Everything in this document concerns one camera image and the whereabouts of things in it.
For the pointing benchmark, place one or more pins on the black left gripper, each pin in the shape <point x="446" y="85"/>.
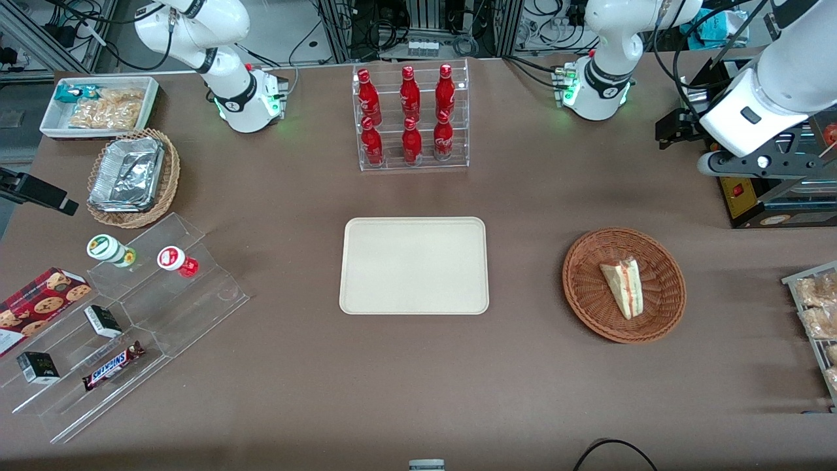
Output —
<point x="688" y="123"/>

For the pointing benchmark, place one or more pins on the triangular sandwich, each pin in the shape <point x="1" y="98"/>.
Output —
<point x="624" y="288"/>

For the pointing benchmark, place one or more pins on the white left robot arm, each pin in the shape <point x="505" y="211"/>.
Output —
<point x="611" y="39"/>

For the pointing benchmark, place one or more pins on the brown wicker basket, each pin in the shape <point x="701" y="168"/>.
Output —
<point x="588" y="294"/>

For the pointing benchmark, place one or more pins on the tray of packaged pastries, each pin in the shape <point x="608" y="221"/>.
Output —
<point x="794" y="284"/>

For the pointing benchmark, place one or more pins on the beige rectangular tray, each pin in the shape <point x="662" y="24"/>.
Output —
<point x="412" y="265"/>

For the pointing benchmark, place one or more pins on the light wicker basket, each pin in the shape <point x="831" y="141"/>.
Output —
<point x="170" y="176"/>

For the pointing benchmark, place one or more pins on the black food warmer machine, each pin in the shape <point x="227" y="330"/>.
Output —
<point x="745" y="203"/>

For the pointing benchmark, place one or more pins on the teal plastic bag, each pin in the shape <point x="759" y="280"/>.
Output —
<point x="713" y="33"/>

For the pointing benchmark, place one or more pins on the wrapped pastry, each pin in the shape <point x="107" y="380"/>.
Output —
<point x="820" y="322"/>
<point x="817" y="291"/>

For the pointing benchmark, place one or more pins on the red cola bottle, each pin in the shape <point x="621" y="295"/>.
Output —
<point x="443" y="139"/>
<point x="412" y="144"/>
<point x="372" y="144"/>
<point x="445" y="91"/>
<point x="410" y="95"/>
<point x="369" y="98"/>

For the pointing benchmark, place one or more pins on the white power strip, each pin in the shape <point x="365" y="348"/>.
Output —
<point x="423" y="47"/>

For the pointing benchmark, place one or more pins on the clear acrylic bottle rack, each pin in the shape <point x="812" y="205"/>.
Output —
<point x="392" y="157"/>

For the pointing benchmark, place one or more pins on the small grey device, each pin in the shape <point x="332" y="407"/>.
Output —
<point x="426" y="465"/>

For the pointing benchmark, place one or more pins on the red lid yogurt cup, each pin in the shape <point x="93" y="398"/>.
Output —
<point x="173" y="259"/>

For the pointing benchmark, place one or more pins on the clear acrylic stepped shelf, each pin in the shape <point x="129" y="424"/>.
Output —
<point x="183" y="314"/>

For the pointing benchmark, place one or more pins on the stacked aluminium foil containers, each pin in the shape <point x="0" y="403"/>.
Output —
<point x="127" y="175"/>

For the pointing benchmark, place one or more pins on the clear bag of chips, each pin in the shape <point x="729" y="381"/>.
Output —
<point x="111" y="110"/>

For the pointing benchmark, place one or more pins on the green lid yogurt cup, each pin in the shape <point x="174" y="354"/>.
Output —
<point x="104" y="248"/>

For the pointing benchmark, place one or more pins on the small black box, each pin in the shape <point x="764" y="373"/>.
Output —
<point x="102" y="321"/>
<point x="38" y="367"/>

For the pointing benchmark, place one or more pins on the green snack packet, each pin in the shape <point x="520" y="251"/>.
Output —
<point x="68" y="93"/>

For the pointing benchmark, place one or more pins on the Snickers chocolate bar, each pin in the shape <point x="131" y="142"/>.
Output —
<point x="111" y="366"/>

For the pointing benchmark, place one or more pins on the white rectangular snack bin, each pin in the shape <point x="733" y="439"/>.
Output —
<point x="51" y="121"/>

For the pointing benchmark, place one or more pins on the red cookie box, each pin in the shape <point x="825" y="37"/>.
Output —
<point x="36" y="307"/>

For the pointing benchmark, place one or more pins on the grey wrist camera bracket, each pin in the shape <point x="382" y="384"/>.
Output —
<point x="785" y="165"/>

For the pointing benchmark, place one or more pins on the black clamp mount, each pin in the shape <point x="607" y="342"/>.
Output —
<point x="36" y="191"/>

